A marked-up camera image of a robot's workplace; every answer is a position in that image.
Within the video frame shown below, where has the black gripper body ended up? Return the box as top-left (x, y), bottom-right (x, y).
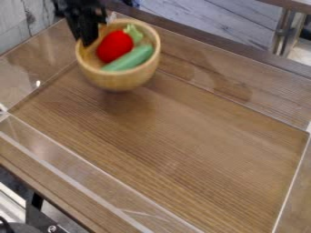
top-left (52, 0), bottom-right (107, 17)

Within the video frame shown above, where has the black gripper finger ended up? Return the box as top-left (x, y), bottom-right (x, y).
top-left (66, 15), bottom-right (80, 40)
top-left (79, 15), bottom-right (106, 46)

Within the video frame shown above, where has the wooden bowl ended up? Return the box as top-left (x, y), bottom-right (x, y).
top-left (75, 18), bottom-right (162, 92)

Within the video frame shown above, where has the red fruit with green leaf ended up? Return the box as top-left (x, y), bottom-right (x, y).
top-left (96, 24), bottom-right (143, 64)

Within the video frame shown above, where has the green rectangular block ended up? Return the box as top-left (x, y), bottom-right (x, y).
top-left (102, 45), bottom-right (155, 71)

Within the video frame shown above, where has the black table leg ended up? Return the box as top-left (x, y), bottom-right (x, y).
top-left (31, 192), bottom-right (44, 210)

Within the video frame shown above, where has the metal frame in background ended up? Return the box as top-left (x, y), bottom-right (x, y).
top-left (271, 9), bottom-right (311, 57)

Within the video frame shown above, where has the clear acrylic tray wall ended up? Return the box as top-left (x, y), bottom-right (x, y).
top-left (0, 109), bottom-right (203, 233)

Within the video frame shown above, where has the black cable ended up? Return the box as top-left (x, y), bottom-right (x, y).
top-left (0, 217), bottom-right (16, 233)

